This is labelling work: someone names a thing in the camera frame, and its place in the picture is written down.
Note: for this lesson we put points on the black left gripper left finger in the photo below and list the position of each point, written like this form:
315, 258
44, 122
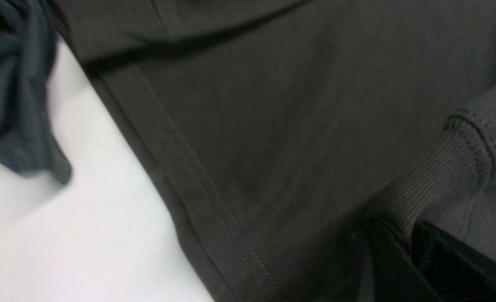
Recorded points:
396, 278

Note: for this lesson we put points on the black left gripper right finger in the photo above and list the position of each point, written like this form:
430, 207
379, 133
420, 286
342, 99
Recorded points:
457, 272

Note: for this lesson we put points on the gray long sleeve shirt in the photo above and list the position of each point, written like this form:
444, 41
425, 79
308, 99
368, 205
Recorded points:
273, 129

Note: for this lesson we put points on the dark teal crumpled shirt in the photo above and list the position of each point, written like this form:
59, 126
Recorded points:
28, 41

